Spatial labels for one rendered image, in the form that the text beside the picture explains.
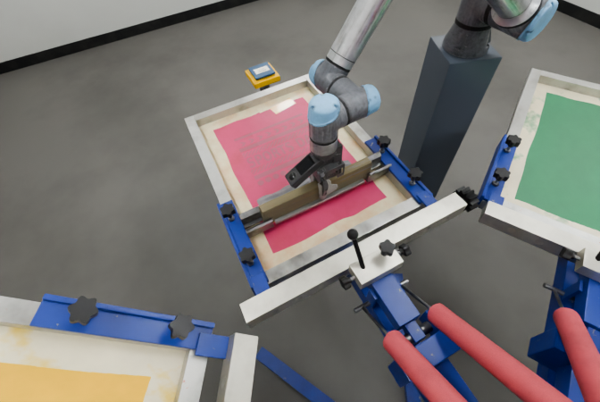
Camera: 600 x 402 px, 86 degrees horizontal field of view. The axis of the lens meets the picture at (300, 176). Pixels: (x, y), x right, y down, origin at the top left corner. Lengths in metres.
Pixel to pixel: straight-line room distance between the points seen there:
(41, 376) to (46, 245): 2.03
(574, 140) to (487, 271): 0.96
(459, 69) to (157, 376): 1.20
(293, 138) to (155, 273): 1.33
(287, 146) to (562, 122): 1.04
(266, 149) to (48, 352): 0.84
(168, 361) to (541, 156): 1.27
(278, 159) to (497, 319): 1.46
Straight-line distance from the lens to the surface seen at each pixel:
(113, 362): 0.76
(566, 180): 1.36
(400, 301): 0.86
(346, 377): 1.86
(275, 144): 1.24
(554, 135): 1.50
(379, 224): 0.99
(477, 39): 1.27
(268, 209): 0.94
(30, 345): 0.77
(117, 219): 2.56
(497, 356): 0.76
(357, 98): 0.81
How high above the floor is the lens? 1.84
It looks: 52 degrees down
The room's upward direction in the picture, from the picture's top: 6 degrees counter-clockwise
